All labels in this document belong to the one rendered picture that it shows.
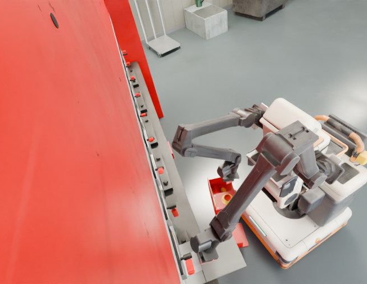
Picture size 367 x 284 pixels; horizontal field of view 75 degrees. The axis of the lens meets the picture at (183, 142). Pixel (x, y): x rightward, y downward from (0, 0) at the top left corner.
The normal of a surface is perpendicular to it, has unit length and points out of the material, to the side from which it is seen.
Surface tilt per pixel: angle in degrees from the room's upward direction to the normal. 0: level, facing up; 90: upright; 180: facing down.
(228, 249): 0
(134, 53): 90
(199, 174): 0
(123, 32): 90
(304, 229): 0
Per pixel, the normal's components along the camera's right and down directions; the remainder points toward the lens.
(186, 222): -0.16, -0.66
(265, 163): -0.82, 0.04
